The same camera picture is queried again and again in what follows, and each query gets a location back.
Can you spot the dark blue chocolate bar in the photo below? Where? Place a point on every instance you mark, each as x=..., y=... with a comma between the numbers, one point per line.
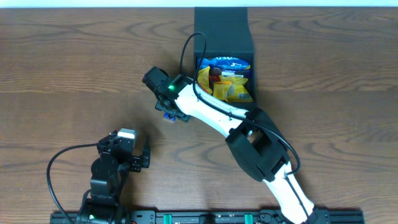
x=234, y=73

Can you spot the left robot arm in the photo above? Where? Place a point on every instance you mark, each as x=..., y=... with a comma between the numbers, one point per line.
x=109, y=174

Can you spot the blue Eclipse mint box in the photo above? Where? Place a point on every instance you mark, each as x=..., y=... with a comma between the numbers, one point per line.
x=169, y=117

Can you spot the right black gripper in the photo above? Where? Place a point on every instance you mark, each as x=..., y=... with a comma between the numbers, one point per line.
x=161, y=106

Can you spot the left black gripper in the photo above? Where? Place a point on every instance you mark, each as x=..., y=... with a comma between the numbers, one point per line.
x=137, y=161

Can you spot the dark green box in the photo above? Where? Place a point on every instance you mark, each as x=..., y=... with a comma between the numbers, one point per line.
x=226, y=34

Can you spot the red Hacks candy bag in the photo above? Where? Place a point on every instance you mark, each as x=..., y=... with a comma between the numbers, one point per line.
x=214, y=76

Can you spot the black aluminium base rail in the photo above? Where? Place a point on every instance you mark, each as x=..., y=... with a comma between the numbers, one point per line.
x=321, y=216

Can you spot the yellow orange snack packet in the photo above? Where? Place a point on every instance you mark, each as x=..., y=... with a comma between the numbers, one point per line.
x=203, y=80

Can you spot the yellow Hacks candy bag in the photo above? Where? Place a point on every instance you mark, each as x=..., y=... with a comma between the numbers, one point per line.
x=236, y=92

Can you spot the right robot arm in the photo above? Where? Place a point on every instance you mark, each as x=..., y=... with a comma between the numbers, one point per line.
x=253, y=139

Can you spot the small yellow cracker packet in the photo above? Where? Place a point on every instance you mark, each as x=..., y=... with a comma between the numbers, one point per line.
x=220, y=90

